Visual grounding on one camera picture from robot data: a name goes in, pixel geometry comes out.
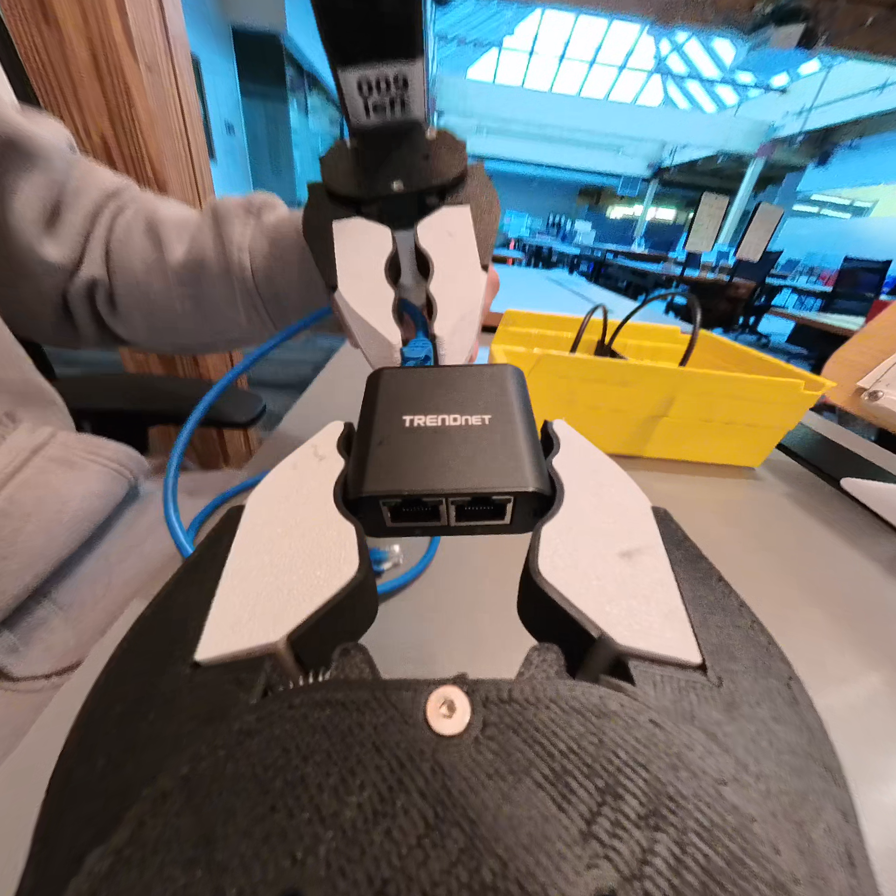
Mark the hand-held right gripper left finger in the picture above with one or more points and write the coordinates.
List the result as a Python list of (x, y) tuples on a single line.
[(280, 560)]

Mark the black chair armrest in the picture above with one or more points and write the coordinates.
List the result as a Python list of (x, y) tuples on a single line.
[(175, 406)]

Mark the wooden reading stand board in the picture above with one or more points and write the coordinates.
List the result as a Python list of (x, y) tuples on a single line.
[(850, 371)]

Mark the black office chair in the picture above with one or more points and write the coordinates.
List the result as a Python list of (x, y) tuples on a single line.
[(759, 287), (857, 283)]

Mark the person's left hand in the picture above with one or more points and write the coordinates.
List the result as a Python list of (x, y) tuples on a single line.
[(493, 290)]

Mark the whiteboard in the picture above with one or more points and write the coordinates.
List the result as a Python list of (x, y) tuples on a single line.
[(705, 222), (759, 232)]

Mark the grey desk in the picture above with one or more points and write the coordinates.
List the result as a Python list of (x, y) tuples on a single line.
[(770, 560)]

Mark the white stand base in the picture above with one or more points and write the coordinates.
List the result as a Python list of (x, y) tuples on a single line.
[(875, 493)]

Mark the black network splitter box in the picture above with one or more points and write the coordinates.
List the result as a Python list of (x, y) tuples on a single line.
[(448, 448)]

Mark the skylight window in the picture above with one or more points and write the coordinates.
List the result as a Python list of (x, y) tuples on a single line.
[(595, 63)]

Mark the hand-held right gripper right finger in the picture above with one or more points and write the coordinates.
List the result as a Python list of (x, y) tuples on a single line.
[(609, 560)]

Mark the person's grey hoodie torso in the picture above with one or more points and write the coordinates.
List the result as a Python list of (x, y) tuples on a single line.
[(56, 490)]

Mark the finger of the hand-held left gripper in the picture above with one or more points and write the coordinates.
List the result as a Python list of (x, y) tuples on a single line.
[(360, 280), (458, 280)]

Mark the yellow plastic bin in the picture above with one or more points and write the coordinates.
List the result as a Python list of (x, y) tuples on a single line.
[(630, 413)]

